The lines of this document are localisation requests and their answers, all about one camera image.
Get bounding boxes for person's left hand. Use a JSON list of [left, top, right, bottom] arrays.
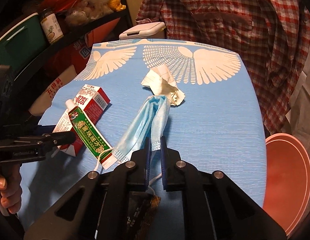
[[0, 164, 22, 215]]

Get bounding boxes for clear plastic bags of food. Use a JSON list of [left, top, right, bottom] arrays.
[[65, 0, 116, 27]]

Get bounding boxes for blue tablecloth with white wings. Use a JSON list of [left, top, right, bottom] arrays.
[[18, 44, 266, 229]]

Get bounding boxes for red white printed bag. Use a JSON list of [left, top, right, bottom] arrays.
[[29, 18, 120, 116]]

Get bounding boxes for black metal shelf rack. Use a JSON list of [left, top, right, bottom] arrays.
[[0, 0, 132, 109]]

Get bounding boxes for red white 1928 carton box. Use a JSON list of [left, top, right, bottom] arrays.
[[53, 84, 110, 157]]

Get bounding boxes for blue surgical face mask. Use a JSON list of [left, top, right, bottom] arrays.
[[93, 94, 171, 188]]

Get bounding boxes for glass jar with label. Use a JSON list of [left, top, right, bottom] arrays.
[[41, 8, 63, 44]]

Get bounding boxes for teal plastic container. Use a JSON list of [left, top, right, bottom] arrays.
[[0, 12, 47, 74]]

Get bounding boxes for pink plastic trash bin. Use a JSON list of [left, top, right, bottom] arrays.
[[263, 133, 310, 235]]

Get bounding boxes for dark brown snack wrapper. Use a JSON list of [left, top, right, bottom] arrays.
[[126, 192, 161, 239]]

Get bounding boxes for crumpled white tissue paper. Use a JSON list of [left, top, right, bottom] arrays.
[[141, 64, 185, 106]]

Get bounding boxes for green ointment tube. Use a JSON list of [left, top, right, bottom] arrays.
[[66, 99, 118, 171]]

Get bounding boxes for red plaid shirt person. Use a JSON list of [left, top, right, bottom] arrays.
[[136, 0, 310, 134]]

